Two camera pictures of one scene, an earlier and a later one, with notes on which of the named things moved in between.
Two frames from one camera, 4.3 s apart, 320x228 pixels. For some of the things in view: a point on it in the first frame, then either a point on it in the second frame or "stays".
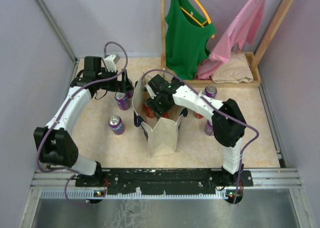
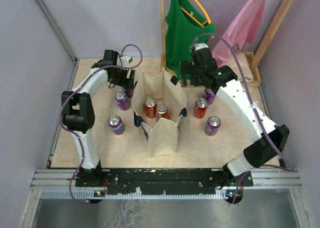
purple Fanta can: (130, 93) stays
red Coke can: (150, 113) stays
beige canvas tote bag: (161, 134) stays
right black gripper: (152, 103) -> (187, 67)
